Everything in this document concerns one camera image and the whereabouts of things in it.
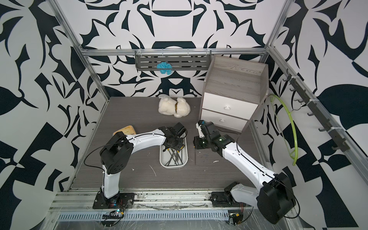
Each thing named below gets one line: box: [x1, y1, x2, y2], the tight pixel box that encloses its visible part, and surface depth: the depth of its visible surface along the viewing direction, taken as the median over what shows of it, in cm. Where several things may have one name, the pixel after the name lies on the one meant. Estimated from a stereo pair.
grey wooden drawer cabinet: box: [200, 55, 269, 157], surface depth 87 cm
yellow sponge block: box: [112, 125, 137, 136], surface depth 99 cm
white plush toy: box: [157, 96, 191, 118], surface depth 106 cm
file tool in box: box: [164, 144, 185, 167], surface depth 91 cm
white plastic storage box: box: [159, 135, 189, 170], surface depth 89 cm
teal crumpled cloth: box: [156, 61, 173, 75], surface depth 93 cm
